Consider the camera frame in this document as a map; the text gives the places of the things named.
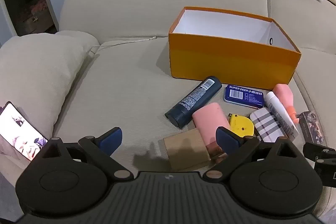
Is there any orange cardboard box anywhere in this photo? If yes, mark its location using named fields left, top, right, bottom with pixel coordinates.
left=168, top=6, right=301, bottom=90

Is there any white cable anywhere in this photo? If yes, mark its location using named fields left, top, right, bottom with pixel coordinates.
left=88, top=35, right=158, bottom=55

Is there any white plaid case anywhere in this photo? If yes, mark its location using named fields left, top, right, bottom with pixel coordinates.
left=249, top=107, right=288, bottom=143

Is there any brown cardboard box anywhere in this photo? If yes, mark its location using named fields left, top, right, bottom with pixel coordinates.
left=163, top=128, right=212, bottom=171

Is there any dark blue bottle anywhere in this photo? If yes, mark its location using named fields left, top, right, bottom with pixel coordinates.
left=165, top=76, right=223, bottom=128

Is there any yellow tape measure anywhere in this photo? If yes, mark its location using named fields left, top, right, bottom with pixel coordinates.
left=227, top=114, right=256, bottom=139

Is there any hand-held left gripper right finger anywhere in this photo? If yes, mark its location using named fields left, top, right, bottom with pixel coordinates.
left=203, top=126, right=305, bottom=183

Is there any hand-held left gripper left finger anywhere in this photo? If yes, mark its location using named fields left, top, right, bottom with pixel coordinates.
left=38, top=127, right=133, bottom=182

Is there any pink cylinder container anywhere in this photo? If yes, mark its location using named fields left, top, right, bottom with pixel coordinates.
left=192, top=102, right=234, bottom=161

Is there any pink bottle with orange cap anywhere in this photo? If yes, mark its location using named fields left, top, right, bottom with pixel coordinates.
left=272, top=84, right=300, bottom=123

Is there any beige sofa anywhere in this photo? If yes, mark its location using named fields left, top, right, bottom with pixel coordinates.
left=0, top=0, right=336, bottom=224

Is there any white tube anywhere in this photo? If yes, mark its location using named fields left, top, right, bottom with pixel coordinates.
left=264, top=91, right=300, bottom=141

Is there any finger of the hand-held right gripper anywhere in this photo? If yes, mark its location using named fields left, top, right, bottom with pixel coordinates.
left=303, top=143, right=336, bottom=161

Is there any smartphone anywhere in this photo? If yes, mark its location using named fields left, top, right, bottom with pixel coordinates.
left=0, top=101, right=49, bottom=161

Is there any blue tin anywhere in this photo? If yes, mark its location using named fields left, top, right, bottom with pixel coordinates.
left=224, top=84, right=268, bottom=109

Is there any dark printed small box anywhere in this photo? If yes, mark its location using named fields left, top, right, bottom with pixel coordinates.
left=297, top=111, right=326, bottom=145

